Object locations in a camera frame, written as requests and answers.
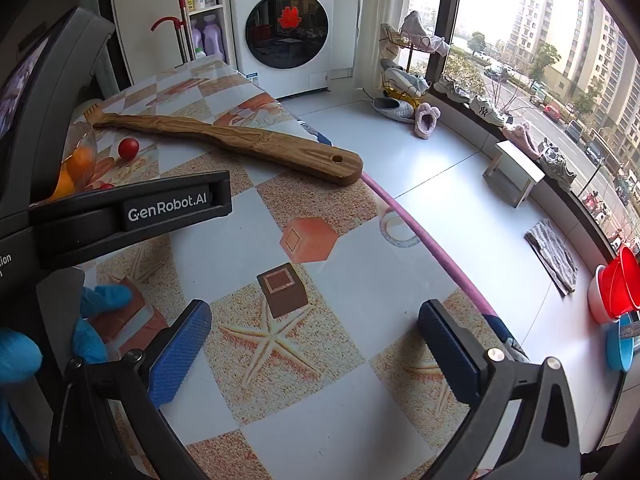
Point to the grey sneaker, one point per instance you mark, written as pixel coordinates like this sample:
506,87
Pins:
452,90
557,165

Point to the person's left hand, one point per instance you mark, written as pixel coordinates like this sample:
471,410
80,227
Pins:
105,297

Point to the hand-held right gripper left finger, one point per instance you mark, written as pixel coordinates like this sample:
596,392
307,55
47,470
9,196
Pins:
180,355

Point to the pink fluffy slipper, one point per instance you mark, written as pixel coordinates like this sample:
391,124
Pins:
520,137

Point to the metal shoe rack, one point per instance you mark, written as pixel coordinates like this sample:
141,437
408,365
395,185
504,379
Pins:
407,57

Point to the white plastic basin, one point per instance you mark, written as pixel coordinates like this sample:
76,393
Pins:
596,300

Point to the grey slipper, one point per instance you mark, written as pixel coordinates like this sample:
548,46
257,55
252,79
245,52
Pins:
392,108

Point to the grey floor rag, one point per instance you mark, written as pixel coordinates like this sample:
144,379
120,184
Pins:
552,255

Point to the printed checkered tablecloth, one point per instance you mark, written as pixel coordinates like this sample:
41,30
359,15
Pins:
350,260

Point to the blue plastic basin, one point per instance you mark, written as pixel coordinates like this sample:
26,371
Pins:
620,347

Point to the purple detergent bottle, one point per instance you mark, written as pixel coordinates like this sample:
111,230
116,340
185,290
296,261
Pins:
196,40
212,37

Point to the white washing machine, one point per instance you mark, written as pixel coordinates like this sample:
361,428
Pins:
280,77

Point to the glass bowl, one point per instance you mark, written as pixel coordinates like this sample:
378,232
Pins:
87,137

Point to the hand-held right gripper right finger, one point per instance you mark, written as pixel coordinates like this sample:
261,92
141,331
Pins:
450,355

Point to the white sneaker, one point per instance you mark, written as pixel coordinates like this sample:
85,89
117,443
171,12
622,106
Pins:
487,110

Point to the red plastic basin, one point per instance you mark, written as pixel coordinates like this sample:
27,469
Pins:
622,280

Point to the mandarin orange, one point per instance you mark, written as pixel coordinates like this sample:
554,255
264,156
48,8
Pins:
62,185
82,161

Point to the small white stool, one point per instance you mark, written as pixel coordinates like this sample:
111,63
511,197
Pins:
512,170

